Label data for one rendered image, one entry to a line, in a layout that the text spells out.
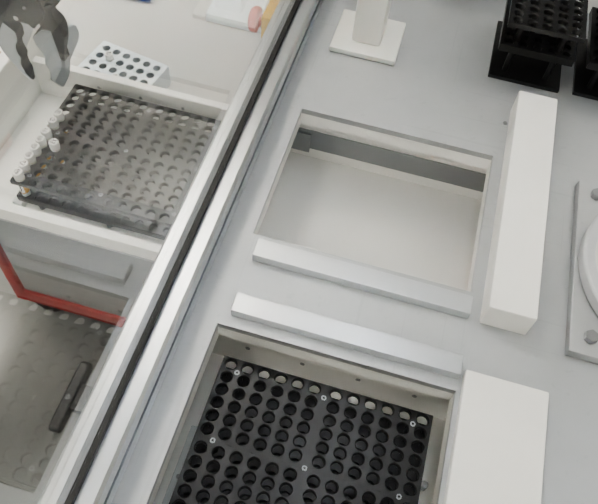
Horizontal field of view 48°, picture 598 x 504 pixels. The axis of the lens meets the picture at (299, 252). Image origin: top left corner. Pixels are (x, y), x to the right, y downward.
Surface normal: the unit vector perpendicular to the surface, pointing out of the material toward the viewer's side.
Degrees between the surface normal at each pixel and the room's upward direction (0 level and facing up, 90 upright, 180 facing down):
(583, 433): 0
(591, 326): 0
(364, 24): 90
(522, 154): 0
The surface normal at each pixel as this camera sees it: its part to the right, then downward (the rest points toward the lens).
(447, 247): 0.07, -0.55
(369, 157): -0.27, 0.79
